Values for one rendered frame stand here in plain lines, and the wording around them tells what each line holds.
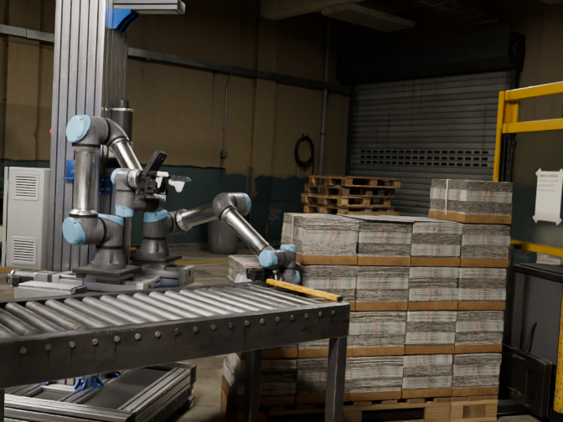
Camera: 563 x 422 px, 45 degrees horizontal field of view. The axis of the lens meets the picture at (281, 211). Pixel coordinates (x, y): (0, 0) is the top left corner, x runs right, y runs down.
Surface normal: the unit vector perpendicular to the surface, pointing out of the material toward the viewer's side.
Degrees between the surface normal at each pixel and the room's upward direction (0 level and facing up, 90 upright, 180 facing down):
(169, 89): 90
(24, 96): 90
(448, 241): 90
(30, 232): 90
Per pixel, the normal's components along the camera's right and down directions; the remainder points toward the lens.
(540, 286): -0.95, -0.04
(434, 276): 0.29, 0.06
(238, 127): 0.64, 0.07
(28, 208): -0.22, 0.04
